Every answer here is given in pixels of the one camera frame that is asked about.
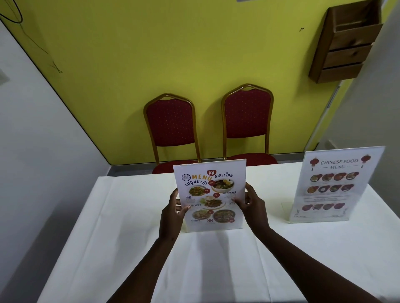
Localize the person's right hand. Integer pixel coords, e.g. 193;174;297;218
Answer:
234;183;271;235

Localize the person's left hand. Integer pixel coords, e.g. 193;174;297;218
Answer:
158;188;192;242

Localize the white food photo menu stand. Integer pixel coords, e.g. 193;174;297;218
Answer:
173;159;247;233

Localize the person's left forearm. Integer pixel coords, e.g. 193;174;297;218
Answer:
106;238;178;303

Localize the person's right forearm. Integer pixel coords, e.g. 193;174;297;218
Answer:
254;227;382;303

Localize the white tablecloth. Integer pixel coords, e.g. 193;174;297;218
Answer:
37;162;400;303

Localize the red gold banquet chair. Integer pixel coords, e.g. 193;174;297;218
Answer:
221;83;279;165
143;92;202;174

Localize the acrylic lantern print menu stand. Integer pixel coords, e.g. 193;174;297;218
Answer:
287;145;386;224

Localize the wooden wall rack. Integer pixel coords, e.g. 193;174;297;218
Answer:
309;0;384;84

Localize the black wall cable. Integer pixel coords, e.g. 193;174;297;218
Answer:
0;0;63;74

